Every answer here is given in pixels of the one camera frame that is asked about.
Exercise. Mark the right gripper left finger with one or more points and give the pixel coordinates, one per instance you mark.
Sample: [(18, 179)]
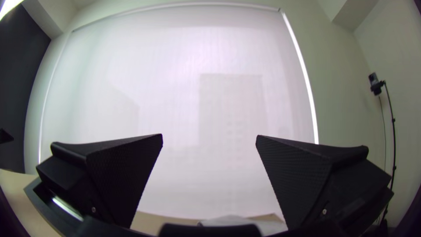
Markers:
[(115, 171)]

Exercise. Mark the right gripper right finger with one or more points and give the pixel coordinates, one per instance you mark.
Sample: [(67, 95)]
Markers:
[(306, 177)]

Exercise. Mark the grey t-shirt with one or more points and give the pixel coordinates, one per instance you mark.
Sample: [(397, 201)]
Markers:
[(236, 224)]

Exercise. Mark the white window blind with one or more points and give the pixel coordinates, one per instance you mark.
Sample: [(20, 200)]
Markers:
[(181, 82)]

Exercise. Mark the small black camera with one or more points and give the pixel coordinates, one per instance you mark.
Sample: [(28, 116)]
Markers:
[(374, 82)]

